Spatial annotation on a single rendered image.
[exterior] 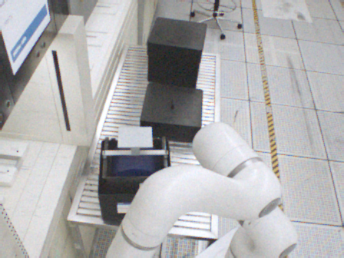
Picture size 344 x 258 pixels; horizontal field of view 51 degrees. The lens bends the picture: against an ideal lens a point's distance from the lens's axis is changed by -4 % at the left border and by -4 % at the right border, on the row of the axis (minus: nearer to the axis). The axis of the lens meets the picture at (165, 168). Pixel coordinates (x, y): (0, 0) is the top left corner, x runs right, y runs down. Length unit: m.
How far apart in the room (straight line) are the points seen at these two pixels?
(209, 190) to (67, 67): 0.83
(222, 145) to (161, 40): 1.31
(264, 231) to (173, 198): 0.45
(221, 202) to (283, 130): 2.49
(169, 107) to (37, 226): 0.83
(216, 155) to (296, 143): 2.37
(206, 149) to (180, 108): 1.06
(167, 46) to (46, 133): 0.77
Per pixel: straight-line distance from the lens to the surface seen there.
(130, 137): 1.31
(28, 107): 1.53
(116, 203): 1.38
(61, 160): 1.55
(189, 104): 1.81
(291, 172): 2.83
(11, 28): 0.97
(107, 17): 2.49
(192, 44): 1.96
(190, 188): 0.64
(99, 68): 2.01
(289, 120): 3.24
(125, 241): 0.72
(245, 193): 0.66
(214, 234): 1.47
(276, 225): 1.04
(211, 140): 0.73
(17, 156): 1.58
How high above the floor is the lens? 2.02
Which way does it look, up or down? 50 degrees down
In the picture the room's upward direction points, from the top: 5 degrees clockwise
